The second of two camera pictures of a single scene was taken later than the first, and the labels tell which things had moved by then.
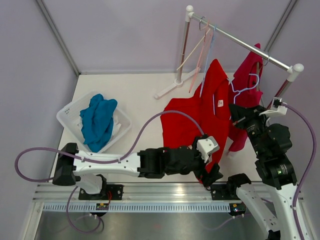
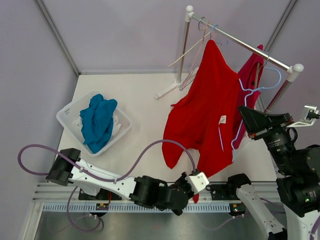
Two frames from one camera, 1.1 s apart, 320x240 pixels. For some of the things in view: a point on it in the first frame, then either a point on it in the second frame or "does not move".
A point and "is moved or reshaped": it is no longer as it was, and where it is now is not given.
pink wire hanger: (207, 37) to (196, 55)
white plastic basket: (69, 117) does not move
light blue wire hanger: (204, 74) to (210, 31)
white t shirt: (115, 127) does not move
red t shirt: (210, 106) is moved or reshaped
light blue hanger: (238, 92) to (250, 91)
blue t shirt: (97, 122) does not move
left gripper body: (199, 162) to (181, 183)
